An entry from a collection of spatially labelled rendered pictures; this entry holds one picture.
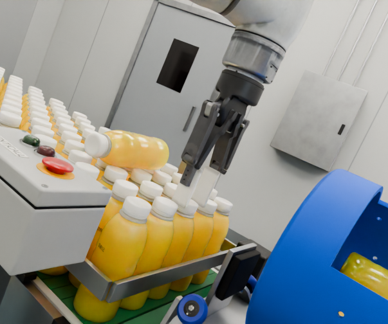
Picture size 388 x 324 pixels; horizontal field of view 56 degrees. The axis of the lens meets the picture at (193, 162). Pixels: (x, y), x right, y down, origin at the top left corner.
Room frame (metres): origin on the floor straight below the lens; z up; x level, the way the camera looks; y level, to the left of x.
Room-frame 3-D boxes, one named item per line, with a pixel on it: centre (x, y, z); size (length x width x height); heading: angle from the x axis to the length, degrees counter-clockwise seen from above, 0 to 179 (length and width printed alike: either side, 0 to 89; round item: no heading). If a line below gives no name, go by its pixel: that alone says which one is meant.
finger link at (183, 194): (0.59, -0.01, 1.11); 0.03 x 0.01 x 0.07; 60
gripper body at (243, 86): (0.61, -0.02, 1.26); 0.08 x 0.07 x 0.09; 150
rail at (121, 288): (0.62, -0.07, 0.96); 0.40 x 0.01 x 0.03; 150
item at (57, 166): (0.41, 0.14, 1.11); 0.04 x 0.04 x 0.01
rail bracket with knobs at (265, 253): (0.77, -0.20, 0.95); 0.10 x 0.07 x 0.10; 150
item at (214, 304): (0.58, -0.14, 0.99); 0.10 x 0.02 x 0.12; 150
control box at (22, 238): (0.43, 0.19, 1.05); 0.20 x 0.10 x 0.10; 60
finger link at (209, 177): (0.64, -0.04, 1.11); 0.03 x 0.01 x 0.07; 60
